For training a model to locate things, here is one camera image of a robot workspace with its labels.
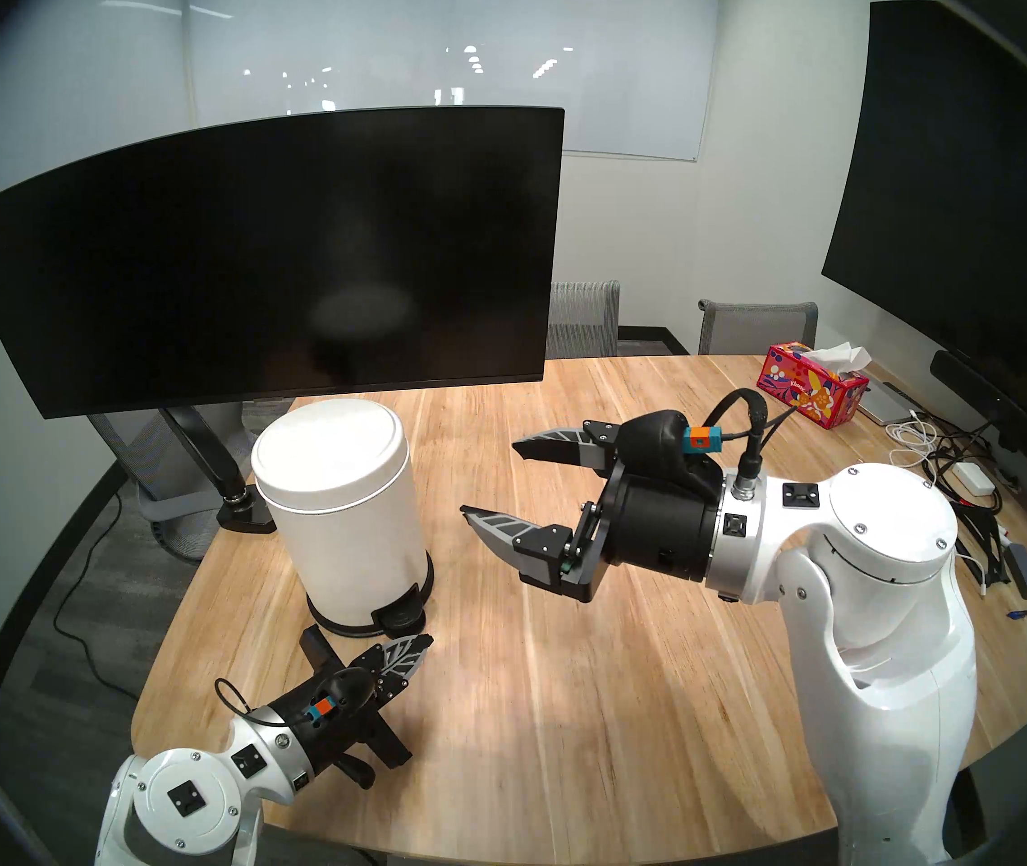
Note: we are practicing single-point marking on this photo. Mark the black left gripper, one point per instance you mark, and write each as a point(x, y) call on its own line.
point(342, 738)

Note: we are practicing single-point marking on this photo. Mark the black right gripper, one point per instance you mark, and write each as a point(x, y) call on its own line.
point(658, 530)

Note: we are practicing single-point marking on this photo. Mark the white pedal trash can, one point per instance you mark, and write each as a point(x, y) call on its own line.
point(338, 521)

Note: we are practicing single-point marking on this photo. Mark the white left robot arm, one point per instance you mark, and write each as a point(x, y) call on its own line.
point(189, 801)

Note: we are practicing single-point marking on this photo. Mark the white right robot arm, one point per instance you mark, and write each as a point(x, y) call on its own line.
point(883, 648)

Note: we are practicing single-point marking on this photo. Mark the black curved computer monitor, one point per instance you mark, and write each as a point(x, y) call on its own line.
point(252, 260)

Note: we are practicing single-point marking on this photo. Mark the grey mesh office chair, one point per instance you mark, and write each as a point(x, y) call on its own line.
point(581, 318)
point(162, 476)
point(757, 329)

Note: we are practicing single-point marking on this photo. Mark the red patterned tissue box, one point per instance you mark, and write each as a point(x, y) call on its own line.
point(816, 382)

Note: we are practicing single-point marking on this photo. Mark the silver laptop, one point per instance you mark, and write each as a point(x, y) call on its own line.
point(883, 404)

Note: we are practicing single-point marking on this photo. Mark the white power adapter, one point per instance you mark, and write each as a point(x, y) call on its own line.
point(973, 478)

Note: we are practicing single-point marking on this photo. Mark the black folding stand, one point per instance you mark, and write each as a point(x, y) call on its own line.
point(987, 530)

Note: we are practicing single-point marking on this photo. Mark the black video conference bar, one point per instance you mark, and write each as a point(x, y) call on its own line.
point(991, 404)

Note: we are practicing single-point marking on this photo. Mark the glass whiteboard without writing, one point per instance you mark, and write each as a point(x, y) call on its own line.
point(387, 43)

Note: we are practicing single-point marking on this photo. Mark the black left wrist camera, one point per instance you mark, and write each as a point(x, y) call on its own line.
point(342, 688)

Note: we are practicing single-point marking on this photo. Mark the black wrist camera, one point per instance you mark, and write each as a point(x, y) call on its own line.
point(342, 688)
point(658, 440)

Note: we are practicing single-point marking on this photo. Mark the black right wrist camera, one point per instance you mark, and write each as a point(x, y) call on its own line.
point(658, 440)

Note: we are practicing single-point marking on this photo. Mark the large black wall television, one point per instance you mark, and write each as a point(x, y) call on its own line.
point(955, 197)

